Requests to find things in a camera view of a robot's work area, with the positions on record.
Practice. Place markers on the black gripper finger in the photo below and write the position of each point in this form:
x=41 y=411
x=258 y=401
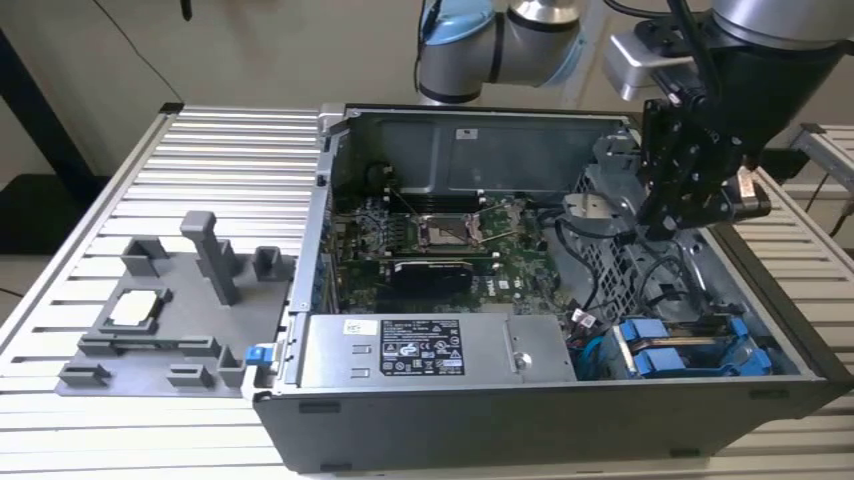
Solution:
x=710 y=180
x=662 y=150

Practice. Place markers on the hard disk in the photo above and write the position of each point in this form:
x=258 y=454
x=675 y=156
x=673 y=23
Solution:
x=643 y=331
x=661 y=362

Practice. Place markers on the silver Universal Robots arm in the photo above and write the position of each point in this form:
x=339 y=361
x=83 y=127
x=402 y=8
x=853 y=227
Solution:
x=480 y=55

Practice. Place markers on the grey metal disk bay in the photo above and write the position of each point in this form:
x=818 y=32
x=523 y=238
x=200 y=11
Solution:
x=601 y=260

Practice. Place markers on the black RAM slot bank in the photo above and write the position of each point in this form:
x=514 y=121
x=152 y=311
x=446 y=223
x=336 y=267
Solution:
x=440 y=201

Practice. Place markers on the brown black small block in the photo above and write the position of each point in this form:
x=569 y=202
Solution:
x=750 y=197

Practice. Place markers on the white label sticker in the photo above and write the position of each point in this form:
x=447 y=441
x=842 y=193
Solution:
x=466 y=134

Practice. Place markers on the green motherboard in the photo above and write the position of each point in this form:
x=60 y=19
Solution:
x=527 y=285

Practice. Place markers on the CPU socket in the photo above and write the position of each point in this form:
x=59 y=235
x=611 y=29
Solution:
x=443 y=232

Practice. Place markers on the thin metal locking lever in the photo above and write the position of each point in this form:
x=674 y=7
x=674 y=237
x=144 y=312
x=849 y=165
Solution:
x=403 y=200

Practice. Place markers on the black graphics card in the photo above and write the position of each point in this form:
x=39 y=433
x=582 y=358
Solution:
x=427 y=287

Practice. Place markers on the black open PC case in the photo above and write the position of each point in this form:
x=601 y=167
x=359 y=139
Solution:
x=467 y=430

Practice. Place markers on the silver power supply unit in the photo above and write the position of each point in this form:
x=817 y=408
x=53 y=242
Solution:
x=334 y=350

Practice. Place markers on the blue case latch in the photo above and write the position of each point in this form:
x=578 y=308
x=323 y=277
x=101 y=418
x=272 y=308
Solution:
x=256 y=355

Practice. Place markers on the black table corner cap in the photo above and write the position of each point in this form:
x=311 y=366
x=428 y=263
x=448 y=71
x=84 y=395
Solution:
x=171 y=107

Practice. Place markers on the black antenna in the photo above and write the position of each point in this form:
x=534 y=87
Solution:
x=186 y=10

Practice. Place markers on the grey parts rack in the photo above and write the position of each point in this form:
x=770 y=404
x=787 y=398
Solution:
x=187 y=295

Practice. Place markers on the silver CPU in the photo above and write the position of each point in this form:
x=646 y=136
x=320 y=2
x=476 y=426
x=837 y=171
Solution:
x=135 y=306

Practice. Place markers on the aluminium side table frame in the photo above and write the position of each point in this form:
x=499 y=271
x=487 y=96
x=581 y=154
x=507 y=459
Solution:
x=827 y=145

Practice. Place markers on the silver metal bracket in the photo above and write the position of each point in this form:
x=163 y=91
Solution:
x=587 y=206

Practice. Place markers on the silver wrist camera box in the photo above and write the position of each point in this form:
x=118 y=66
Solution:
x=634 y=60

